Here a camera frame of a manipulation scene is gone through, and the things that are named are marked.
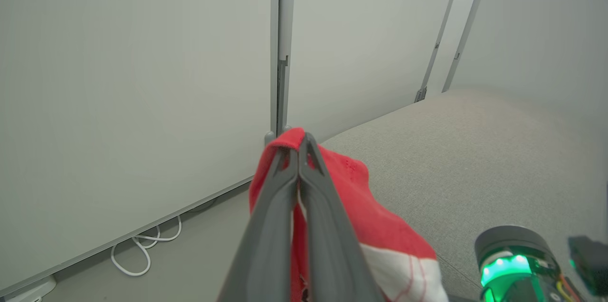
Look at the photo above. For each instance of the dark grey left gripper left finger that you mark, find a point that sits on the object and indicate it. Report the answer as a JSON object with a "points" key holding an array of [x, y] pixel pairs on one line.
{"points": [[266, 245]]}

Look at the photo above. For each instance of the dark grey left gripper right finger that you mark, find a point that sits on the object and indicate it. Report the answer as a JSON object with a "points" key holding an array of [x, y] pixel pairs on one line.
{"points": [[327, 254]]}

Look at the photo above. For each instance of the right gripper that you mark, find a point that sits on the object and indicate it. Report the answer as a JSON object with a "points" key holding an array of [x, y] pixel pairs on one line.
{"points": [[515, 245]]}

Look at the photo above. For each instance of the red and white garment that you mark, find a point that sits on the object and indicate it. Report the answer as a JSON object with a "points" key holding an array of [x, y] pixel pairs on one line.
{"points": [[380, 216]]}

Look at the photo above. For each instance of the grey partition foot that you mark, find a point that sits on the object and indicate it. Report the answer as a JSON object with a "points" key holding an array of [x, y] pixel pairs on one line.
{"points": [[286, 128], [420, 95], [269, 138]]}

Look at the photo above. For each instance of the wide white partition panel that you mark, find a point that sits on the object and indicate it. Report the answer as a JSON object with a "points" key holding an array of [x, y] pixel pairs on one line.
{"points": [[133, 93]]}

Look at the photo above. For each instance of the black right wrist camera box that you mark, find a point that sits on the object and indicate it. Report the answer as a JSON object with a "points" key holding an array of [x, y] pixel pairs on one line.
{"points": [[591, 259]]}

